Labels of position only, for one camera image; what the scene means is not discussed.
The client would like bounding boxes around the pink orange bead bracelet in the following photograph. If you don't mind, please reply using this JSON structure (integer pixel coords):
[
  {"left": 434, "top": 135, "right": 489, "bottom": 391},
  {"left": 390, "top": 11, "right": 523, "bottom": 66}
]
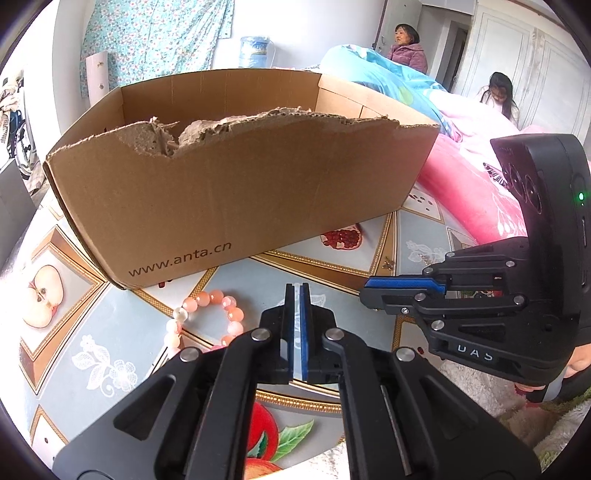
[{"left": 163, "top": 289, "right": 246, "bottom": 351}]

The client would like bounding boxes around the right hand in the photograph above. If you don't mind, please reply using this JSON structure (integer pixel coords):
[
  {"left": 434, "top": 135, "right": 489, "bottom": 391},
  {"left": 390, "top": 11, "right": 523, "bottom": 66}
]
[{"left": 515, "top": 344, "right": 591, "bottom": 403}]

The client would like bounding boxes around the white fleece sleeve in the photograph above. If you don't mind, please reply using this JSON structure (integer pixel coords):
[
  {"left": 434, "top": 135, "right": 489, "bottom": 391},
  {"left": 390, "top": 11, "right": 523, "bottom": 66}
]
[{"left": 439, "top": 360, "right": 590, "bottom": 469}]

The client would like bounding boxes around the seated girl in white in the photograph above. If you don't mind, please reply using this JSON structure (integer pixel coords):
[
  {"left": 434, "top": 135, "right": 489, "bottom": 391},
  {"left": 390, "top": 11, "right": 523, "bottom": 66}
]
[{"left": 478, "top": 72, "right": 519, "bottom": 126}]

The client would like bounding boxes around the woman in purple jacket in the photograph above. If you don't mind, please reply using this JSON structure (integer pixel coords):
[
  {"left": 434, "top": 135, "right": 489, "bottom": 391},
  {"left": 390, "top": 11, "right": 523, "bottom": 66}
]
[{"left": 388, "top": 23, "right": 428, "bottom": 74}]

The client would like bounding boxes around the blue floral quilt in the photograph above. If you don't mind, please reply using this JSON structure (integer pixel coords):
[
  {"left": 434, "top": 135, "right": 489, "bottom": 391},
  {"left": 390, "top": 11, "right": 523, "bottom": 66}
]
[{"left": 318, "top": 44, "right": 460, "bottom": 141}]

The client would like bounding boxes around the brown cardboard box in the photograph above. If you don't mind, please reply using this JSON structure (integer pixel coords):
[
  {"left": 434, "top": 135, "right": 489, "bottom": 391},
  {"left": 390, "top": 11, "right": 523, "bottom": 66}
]
[{"left": 43, "top": 69, "right": 440, "bottom": 289}]

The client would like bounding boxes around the white wardrobe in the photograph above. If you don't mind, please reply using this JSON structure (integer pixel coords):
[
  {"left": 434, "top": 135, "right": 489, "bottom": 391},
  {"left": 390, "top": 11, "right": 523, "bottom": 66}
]
[{"left": 453, "top": 1, "right": 590, "bottom": 141}]

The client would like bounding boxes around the grey cabinet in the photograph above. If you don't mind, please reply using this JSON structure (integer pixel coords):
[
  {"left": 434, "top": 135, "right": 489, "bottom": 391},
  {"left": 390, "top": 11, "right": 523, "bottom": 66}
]
[{"left": 0, "top": 160, "right": 36, "bottom": 266}]

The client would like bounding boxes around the blue water jug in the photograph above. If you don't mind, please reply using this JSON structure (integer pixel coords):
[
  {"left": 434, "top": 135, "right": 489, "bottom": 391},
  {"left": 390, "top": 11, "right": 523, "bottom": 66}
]
[{"left": 238, "top": 36, "right": 273, "bottom": 69}]

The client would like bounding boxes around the wheelchair with clothes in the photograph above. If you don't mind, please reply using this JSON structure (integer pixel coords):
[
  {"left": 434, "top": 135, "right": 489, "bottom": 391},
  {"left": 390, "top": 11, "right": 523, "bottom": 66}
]
[{"left": 1, "top": 71, "right": 38, "bottom": 180}]

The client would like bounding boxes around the rolled pink mat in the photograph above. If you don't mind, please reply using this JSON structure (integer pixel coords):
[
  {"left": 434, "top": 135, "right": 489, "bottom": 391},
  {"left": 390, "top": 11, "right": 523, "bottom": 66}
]
[{"left": 85, "top": 51, "right": 109, "bottom": 106}]

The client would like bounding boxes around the floral wall curtain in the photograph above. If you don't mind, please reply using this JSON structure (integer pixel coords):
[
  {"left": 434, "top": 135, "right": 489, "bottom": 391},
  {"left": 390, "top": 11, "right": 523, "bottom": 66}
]
[{"left": 79, "top": 0, "right": 235, "bottom": 98}]

